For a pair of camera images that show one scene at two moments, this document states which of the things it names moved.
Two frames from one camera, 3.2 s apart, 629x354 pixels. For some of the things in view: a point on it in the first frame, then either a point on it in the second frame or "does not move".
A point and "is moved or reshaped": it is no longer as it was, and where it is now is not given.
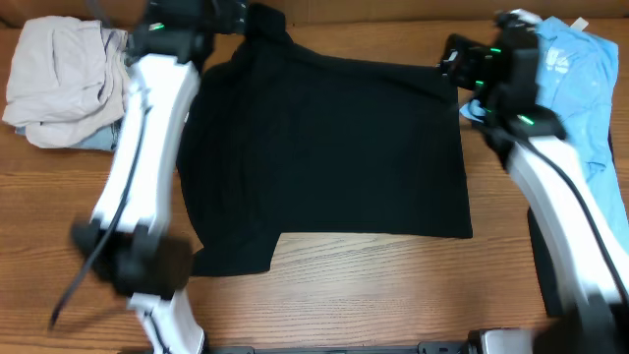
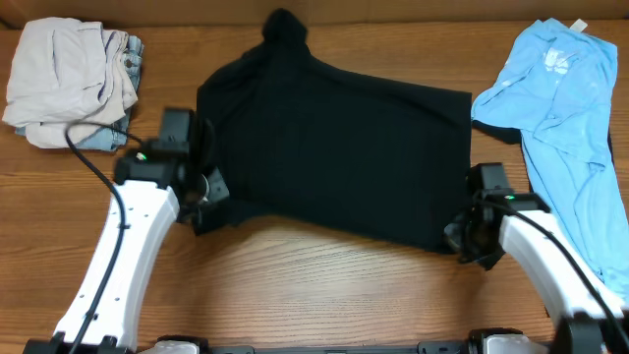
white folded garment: x=67 y=77 does not move
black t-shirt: x=277 y=135 is moved or reshaped
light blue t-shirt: x=577 y=74 does not move
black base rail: x=428 y=347 does not move
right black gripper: x=457 y=61 to x=465 y=241
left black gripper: x=226 y=20 to x=207 y=207
